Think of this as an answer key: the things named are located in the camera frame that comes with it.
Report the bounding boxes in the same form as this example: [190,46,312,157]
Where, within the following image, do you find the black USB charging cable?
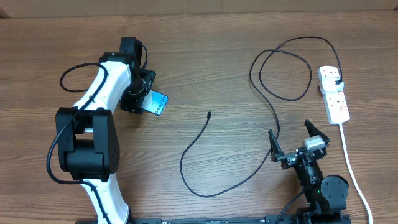
[180,36,345,198]

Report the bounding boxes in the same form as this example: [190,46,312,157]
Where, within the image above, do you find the Samsung Galaxy smartphone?
[142,90,169,116]

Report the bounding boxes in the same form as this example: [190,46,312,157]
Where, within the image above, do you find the white power strip cord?
[338,123,374,224]

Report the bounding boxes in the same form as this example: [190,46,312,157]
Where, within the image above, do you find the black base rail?
[74,214,352,224]

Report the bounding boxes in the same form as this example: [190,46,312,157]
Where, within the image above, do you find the white power strip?
[318,65,350,125]

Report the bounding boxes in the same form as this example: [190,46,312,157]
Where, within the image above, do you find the white charger plug adapter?
[320,77,345,94]

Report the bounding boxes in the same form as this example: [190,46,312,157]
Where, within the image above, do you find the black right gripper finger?
[304,119,330,146]
[268,129,284,162]

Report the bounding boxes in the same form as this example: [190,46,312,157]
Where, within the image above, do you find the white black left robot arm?
[46,37,155,223]

